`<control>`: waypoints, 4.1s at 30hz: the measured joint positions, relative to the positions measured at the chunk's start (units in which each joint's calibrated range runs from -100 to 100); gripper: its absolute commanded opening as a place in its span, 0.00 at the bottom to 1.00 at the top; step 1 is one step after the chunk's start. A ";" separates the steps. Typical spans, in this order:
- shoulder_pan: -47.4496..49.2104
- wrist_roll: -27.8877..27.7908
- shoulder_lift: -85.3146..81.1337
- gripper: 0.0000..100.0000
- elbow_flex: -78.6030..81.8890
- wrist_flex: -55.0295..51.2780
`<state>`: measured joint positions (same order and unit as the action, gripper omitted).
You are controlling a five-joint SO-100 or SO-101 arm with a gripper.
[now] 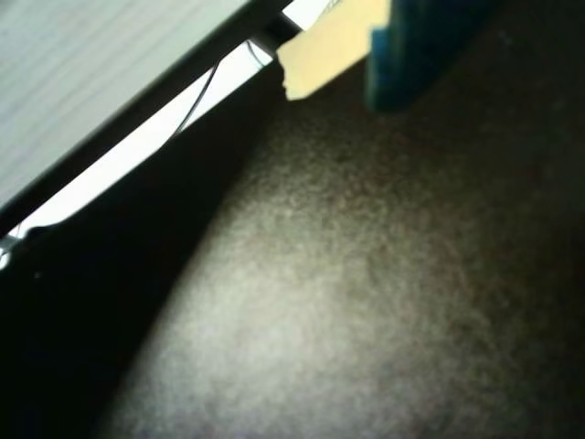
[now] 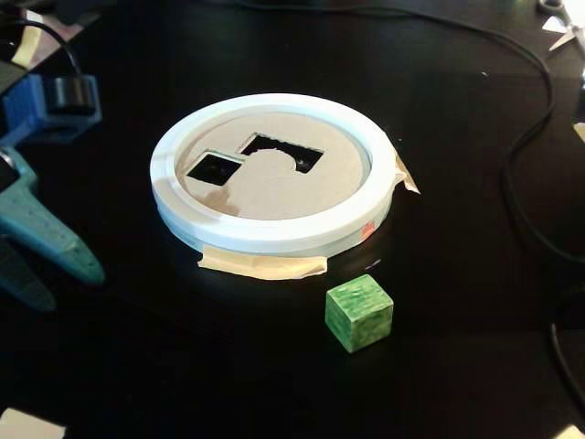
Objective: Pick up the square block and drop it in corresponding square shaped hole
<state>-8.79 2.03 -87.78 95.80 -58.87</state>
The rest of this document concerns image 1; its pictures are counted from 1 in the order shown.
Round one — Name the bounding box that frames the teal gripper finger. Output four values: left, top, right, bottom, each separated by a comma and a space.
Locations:
364, 0, 499, 113

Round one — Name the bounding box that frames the black table mat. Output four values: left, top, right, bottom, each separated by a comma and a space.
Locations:
0, 0, 585, 439

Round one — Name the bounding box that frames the white window blind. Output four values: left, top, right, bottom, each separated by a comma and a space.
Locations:
0, 0, 250, 209

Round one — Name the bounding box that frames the black window frame bar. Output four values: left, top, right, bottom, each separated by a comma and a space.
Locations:
0, 0, 296, 237

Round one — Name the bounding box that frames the thin dark wire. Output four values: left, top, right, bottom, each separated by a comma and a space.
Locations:
171, 63, 221, 136

